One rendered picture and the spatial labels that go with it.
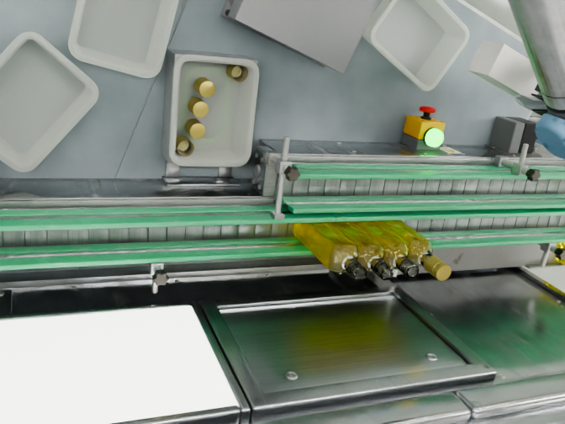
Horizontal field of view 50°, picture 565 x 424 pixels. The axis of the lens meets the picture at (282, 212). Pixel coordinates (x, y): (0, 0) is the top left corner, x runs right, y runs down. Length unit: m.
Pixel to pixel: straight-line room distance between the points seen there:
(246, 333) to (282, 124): 0.51
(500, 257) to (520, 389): 0.61
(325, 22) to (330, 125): 0.28
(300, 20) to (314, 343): 0.63
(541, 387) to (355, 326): 0.35
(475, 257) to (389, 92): 0.49
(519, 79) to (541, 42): 0.42
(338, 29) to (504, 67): 0.34
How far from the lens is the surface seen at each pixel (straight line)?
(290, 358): 1.10
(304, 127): 1.43
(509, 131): 1.67
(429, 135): 1.49
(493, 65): 1.21
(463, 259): 1.65
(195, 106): 1.27
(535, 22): 0.82
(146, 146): 1.34
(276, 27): 1.26
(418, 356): 1.18
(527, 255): 1.79
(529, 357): 1.37
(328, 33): 1.30
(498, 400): 1.14
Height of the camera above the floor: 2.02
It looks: 59 degrees down
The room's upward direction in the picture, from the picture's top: 135 degrees clockwise
